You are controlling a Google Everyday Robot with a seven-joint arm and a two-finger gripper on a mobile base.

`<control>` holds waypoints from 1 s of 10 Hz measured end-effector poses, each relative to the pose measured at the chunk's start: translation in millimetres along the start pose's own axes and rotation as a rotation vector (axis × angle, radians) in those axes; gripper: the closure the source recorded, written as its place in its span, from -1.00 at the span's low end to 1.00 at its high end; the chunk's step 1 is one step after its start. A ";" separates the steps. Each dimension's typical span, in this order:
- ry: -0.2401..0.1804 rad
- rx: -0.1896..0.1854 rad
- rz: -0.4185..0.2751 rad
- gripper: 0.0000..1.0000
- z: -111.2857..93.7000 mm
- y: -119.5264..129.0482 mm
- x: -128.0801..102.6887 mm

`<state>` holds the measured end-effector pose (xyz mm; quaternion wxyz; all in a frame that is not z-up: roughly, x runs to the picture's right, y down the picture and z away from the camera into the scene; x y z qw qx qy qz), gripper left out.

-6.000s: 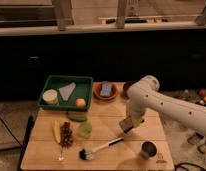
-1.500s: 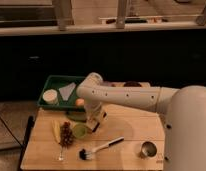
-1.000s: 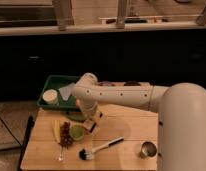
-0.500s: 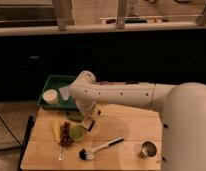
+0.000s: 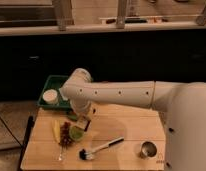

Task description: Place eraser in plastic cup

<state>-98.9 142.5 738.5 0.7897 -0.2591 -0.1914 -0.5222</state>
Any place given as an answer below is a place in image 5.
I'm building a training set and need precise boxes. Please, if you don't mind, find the green plastic tray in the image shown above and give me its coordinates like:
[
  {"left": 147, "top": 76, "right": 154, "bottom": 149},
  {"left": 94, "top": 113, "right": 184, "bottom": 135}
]
[{"left": 37, "top": 75, "right": 71, "bottom": 111}]

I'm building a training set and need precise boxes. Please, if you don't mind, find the white round container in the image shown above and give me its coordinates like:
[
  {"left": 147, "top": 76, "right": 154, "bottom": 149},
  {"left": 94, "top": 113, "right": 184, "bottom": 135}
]
[{"left": 42, "top": 89, "right": 58, "bottom": 105}]

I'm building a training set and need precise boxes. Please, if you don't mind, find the green round lid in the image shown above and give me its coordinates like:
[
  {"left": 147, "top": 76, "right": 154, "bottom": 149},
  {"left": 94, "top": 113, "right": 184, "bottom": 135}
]
[{"left": 67, "top": 113, "right": 78, "bottom": 121}]

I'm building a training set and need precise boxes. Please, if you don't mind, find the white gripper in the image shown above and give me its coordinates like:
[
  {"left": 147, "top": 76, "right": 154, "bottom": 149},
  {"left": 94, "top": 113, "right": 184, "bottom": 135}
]
[{"left": 73, "top": 105, "right": 96, "bottom": 120}]

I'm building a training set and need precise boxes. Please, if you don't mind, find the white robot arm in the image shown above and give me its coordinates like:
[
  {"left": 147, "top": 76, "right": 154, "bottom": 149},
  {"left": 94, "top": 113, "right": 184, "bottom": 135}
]
[{"left": 60, "top": 68, "right": 206, "bottom": 171}]

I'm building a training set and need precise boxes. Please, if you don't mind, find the green plastic cup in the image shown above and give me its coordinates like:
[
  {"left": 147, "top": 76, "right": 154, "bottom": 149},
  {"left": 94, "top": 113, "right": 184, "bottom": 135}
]
[{"left": 69, "top": 126, "right": 84, "bottom": 142}]

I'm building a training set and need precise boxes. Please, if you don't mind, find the red grapes toy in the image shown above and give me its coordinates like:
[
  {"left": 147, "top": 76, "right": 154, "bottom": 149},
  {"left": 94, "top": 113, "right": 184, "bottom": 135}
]
[{"left": 60, "top": 122, "right": 73, "bottom": 148}]

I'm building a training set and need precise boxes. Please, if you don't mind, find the black table leg bar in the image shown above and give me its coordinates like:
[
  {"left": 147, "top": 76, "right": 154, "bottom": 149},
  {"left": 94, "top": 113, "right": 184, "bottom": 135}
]
[{"left": 17, "top": 116, "right": 35, "bottom": 171}]

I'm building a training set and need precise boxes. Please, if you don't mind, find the metal cup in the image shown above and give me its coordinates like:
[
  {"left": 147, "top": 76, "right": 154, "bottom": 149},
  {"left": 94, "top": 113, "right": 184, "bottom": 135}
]
[{"left": 140, "top": 141, "right": 157, "bottom": 158}]

